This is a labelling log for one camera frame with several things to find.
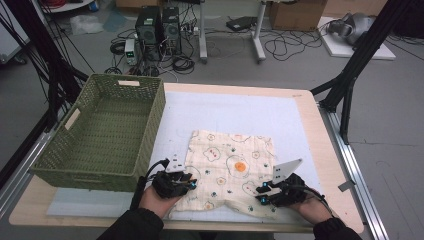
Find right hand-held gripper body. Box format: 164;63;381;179
266;158;308;208

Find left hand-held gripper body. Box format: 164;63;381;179
151;153;192;200

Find cream printed cloth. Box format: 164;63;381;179
168;129;278;221

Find person's left hand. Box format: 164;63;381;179
138;184;183;220

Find person's right hand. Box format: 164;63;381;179
288;196;335;225

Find grey tape piece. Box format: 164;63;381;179
337;179;357;193

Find green woven basket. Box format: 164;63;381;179
29;73;167;193

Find white grid mat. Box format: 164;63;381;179
46;90;326;225

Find white power supply unit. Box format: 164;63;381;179
124;38;139;66

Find white desk leg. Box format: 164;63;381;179
251;0;268;64
198;0;209;65

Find slim black computer tower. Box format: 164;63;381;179
162;6;183;55

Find large black computer tower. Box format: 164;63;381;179
135;5;164;62

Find white floor board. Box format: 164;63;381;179
318;16;397;61

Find flat black device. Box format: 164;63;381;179
225;15;259;33

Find cardboard box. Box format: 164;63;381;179
269;0;329;32

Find grey rounded machine shell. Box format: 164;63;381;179
328;12;376;46

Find clear plastic bag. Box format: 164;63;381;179
69;14;105;36

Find left hand-held gripper cable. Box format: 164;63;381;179
129;158;171;212

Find hand-held gripper cable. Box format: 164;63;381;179
129;158;171;212
293;184;335;218

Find right hand-held gripper cable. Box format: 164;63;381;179
293;184;335;218

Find aluminium rail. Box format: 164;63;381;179
318;103;390;240
0;129;57;218

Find coiled black cable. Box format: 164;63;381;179
171;54;196;75

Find tangled black floor cables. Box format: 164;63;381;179
264;28;323;62

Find black metal frame stand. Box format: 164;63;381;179
309;0;414;145
0;0;90;189

